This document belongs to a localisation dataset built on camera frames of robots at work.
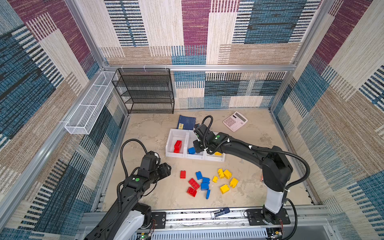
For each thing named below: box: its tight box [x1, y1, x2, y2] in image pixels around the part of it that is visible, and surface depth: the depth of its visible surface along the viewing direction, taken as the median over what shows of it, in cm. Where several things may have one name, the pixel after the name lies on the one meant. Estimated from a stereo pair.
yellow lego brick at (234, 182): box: [230, 177, 239, 188], surface depth 85 cm
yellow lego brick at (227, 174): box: [223, 169, 233, 180], surface depth 87 cm
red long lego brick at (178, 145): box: [174, 140, 183, 150], surface depth 97 cm
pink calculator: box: [223, 111, 248, 133], surface depth 113 cm
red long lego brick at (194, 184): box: [188, 177, 200, 191], surface depth 85 cm
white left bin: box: [165, 128, 189, 159], surface depth 96 cm
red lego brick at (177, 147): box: [173, 143, 182, 154], surface depth 97 cm
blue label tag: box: [213, 207, 231, 217], surface depth 76 cm
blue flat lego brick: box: [200, 182, 209, 191], surface depth 85 cm
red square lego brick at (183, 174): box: [180, 170, 187, 179], surface depth 89 cm
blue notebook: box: [176, 114, 197, 131], surface depth 114 cm
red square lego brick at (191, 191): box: [186, 187, 197, 197], surface depth 83 cm
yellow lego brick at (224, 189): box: [220, 184, 230, 195], surface depth 83 cm
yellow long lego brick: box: [217, 168, 225, 179], surface depth 88 cm
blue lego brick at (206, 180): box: [202, 177, 211, 184], surface depth 87 cm
